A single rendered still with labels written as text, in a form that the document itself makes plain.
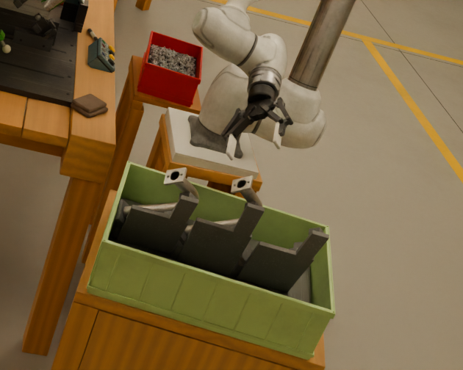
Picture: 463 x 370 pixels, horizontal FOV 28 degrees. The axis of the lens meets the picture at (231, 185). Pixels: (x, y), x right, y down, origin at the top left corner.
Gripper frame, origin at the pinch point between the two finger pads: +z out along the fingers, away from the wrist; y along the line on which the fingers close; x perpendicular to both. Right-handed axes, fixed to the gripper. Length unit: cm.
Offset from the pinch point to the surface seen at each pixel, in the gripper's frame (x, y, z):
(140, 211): -6.9, -25.7, 20.0
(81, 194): 16, -71, -15
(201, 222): 3.4, -14.0, 18.7
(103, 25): 16, -87, -103
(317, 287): 42.6, 1.0, 15.3
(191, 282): 9.8, -17.7, 32.0
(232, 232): 9.4, -7.9, 18.7
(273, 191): 167, -93, -144
